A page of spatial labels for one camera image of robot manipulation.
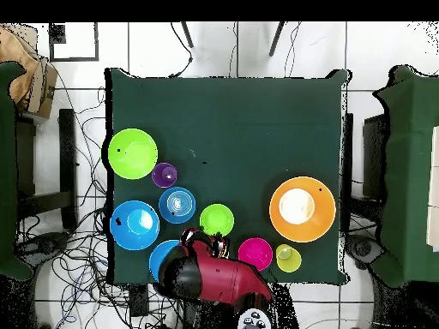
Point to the black floor stand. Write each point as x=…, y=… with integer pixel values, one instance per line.
x=67, y=154

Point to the black power brick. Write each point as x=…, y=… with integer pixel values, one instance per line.
x=139, y=301

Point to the large blue bowl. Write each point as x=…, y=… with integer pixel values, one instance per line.
x=159, y=257
x=134, y=226

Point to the black robot pedestal leg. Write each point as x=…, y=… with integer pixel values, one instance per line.
x=44, y=245
x=362, y=248

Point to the large orange bowl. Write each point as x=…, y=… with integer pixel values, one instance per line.
x=308, y=231

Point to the black box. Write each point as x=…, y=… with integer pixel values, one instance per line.
x=374, y=154

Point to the dark green tablecloth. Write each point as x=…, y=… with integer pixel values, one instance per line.
x=223, y=120

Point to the cardboard box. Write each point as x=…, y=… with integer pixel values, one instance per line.
x=43, y=85

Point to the small red bowl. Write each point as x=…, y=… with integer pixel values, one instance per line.
x=255, y=254

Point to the translucent yellow-green cup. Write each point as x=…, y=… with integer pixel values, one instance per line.
x=292, y=263

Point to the small blue ridged bowl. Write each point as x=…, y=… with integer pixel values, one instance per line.
x=177, y=205

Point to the black tripod leg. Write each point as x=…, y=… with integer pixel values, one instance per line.
x=276, y=39
x=187, y=34

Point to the small green bowl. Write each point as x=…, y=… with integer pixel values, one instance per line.
x=216, y=219

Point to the black square floor frame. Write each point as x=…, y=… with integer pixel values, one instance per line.
x=56, y=34

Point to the green cloth side table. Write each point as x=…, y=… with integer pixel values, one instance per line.
x=7, y=171
x=408, y=171

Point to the large green bowl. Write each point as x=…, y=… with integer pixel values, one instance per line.
x=132, y=154

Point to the purple cup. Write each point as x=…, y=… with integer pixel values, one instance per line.
x=164, y=174

